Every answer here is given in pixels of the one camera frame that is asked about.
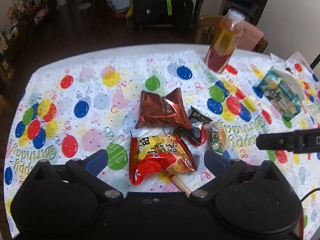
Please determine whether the black purple snack packet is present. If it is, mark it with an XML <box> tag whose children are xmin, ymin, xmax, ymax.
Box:
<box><xmin>175</xmin><ymin>106</ymin><xmax>213</xmax><ymax>146</ymax></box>

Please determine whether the cream sausage stick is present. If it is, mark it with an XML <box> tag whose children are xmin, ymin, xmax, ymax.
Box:
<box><xmin>169</xmin><ymin>174</ymin><xmax>192</xmax><ymax>198</ymax></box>

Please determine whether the red orange chips bag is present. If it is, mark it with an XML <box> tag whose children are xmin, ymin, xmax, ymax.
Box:
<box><xmin>129</xmin><ymin>133</ymin><xmax>197</xmax><ymax>185</ymax></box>

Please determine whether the small brown cake packet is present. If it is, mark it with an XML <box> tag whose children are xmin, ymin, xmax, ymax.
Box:
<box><xmin>192</xmin><ymin>154</ymin><xmax>200</xmax><ymax>171</ymax></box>

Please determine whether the blue tissue pack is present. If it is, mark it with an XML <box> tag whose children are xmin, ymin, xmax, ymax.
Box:
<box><xmin>257</xmin><ymin>68</ymin><xmax>303</xmax><ymax>121</ymax></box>

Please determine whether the white plate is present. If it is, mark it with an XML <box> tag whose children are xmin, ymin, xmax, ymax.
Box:
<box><xmin>271</xmin><ymin>66</ymin><xmax>305</xmax><ymax>101</ymax></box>

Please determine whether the balloon birthday tablecloth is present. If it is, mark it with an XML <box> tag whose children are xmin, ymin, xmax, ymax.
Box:
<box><xmin>3</xmin><ymin>44</ymin><xmax>319</xmax><ymax>239</ymax></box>

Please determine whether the brown foil snack bag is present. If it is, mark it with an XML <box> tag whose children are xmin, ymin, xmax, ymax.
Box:
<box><xmin>136</xmin><ymin>87</ymin><xmax>192</xmax><ymax>129</ymax></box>

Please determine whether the pink cloth on chair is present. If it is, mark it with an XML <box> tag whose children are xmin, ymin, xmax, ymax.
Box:
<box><xmin>237</xmin><ymin>21</ymin><xmax>264</xmax><ymax>51</ymax></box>

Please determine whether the orange juice bottle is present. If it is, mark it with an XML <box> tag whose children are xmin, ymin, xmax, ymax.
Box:
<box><xmin>204</xmin><ymin>9</ymin><xmax>245</xmax><ymax>74</ymax></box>

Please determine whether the wooden chair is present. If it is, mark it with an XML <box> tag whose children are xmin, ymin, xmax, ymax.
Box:
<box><xmin>194</xmin><ymin>14</ymin><xmax>268</xmax><ymax>53</ymax></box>

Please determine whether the black jacket green stripe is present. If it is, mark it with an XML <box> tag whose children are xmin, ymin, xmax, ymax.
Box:
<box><xmin>132</xmin><ymin>0</ymin><xmax>194</xmax><ymax>32</ymax></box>

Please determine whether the black cable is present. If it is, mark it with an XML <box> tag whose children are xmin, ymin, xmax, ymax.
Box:
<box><xmin>297</xmin><ymin>187</ymin><xmax>320</xmax><ymax>240</ymax></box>

